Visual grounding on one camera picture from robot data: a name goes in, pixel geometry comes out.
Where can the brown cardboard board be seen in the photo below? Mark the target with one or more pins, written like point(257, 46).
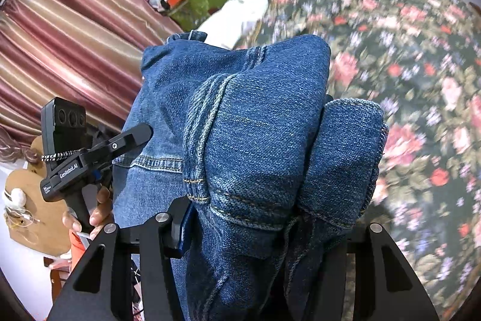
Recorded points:
point(34, 200)

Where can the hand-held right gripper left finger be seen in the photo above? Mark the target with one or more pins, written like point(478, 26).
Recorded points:
point(184, 234)

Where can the striped pink curtain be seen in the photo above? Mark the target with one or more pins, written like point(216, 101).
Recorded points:
point(75, 42)

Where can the dark floral bedspread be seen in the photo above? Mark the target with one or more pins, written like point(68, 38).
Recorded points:
point(413, 42)

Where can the person's left hand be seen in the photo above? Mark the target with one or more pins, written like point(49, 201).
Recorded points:
point(102, 208)

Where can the blue denim jeans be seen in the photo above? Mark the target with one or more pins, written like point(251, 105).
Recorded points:
point(255, 125)

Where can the white earphones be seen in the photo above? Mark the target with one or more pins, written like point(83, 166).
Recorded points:
point(17, 197)

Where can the white cloth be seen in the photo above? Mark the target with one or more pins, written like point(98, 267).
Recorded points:
point(240, 12)

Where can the person's left forearm orange sleeve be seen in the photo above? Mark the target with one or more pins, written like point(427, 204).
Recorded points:
point(77, 247)

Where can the green floral covered box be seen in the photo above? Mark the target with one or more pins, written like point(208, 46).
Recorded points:
point(203, 1)

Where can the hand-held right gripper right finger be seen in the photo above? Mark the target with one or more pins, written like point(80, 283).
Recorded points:
point(364, 291)

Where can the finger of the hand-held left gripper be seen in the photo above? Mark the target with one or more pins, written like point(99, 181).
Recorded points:
point(127, 140)

